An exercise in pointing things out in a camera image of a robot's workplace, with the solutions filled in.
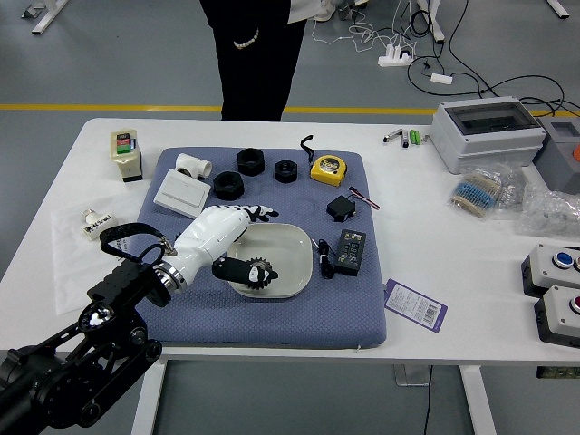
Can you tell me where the grey under-table control box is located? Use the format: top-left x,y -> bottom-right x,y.
392,364 -> 432,388

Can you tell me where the clear bubble wrap bag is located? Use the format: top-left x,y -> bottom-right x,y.
514,182 -> 580,239

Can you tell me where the clear bag of components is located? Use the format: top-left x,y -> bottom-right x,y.
496,163 -> 529,214

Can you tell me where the blue-button control box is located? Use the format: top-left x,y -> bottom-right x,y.
520,243 -> 580,299

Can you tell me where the white table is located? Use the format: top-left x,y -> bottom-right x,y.
0,117 -> 580,435

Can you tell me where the white pipe tee fitting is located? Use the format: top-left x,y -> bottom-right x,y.
174,152 -> 213,180

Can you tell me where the red-button control box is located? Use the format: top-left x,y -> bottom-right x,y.
533,285 -> 580,349

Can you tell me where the large black hex nut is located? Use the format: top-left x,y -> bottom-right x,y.
236,148 -> 266,177
212,170 -> 246,201

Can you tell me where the black bundled probe cable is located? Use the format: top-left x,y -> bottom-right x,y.
311,238 -> 336,279

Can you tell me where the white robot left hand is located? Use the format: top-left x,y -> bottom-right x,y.
173,204 -> 281,291

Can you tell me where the beige push-button switch box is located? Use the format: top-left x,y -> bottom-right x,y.
110,129 -> 144,184

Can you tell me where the black digital display meter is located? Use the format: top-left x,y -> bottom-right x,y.
333,228 -> 367,276

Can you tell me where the white floor cable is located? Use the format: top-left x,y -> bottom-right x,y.
310,0 -> 421,54

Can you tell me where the grey box with orange button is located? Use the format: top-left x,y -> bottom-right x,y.
532,116 -> 580,196

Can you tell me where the small black hex nut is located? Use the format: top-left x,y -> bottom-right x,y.
273,159 -> 300,184

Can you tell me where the white labelled small fitting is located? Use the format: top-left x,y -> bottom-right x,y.
81,208 -> 120,243

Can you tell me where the person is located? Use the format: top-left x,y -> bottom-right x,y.
198,0 -> 332,122

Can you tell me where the purple paper tag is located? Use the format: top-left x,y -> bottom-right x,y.
383,277 -> 449,323

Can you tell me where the clear plastic bag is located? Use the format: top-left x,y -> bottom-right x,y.
50,198 -> 146,314

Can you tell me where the yellow tape measure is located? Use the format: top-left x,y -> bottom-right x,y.
298,134 -> 348,188

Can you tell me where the white wall switch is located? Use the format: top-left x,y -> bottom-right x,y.
152,168 -> 213,221

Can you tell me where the black servo with wires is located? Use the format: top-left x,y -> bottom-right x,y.
326,186 -> 382,224

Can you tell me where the white square plate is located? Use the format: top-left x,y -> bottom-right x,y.
225,223 -> 314,300

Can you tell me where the black floor cable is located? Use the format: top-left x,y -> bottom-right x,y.
406,0 -> 580,120

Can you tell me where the bag of blue resistors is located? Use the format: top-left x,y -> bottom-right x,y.
448,165 -> 504,222

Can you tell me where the large black gear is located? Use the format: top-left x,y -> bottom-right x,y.
246,256 -> 276,296

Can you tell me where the grey electrical enclosure box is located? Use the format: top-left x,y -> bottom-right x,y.
429,95 -> 547,175

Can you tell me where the white power strip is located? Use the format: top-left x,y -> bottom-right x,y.
378,44 -> 416,68

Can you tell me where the blue-grey cushion mat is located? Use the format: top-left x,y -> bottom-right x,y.
106,147 -> 390,349

